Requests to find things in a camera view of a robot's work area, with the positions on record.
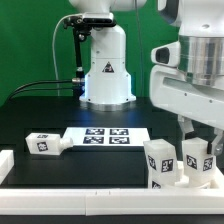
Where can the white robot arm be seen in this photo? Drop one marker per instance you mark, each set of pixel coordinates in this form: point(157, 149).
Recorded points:
point(188, 75)

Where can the white marker board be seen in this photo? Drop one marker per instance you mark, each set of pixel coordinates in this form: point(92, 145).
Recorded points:
point(102, 136)

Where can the white front fence rail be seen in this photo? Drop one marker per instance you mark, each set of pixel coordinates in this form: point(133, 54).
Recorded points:
point(110, 202)

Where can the white left fence rail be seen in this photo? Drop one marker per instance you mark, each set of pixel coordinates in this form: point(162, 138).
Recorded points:
point(6, 163)

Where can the black camera stand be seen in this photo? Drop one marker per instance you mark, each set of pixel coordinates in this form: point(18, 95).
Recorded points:
point(82, 24)

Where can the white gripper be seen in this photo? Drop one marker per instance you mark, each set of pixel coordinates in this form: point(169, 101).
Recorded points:
point(204, 104)

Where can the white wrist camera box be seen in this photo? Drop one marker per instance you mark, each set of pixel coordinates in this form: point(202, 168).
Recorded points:
point(167, 55)

